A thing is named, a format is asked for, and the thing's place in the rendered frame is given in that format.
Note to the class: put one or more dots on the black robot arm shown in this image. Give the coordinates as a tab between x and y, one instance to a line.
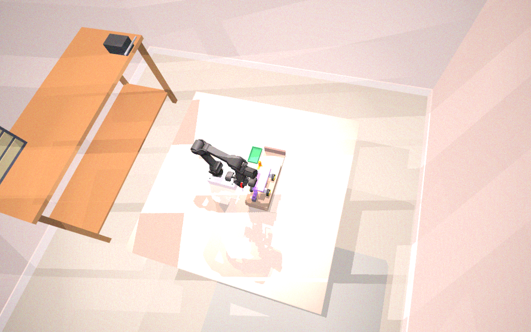
205	150

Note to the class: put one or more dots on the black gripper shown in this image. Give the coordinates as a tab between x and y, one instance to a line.
237	179

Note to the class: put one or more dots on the tan wooden ramp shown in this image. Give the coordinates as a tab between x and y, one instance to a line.
272	158

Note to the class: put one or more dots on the green tray floor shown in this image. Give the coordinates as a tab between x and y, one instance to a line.
254	154

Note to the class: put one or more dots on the purple wheeled trolley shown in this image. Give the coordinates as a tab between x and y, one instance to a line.
262	177

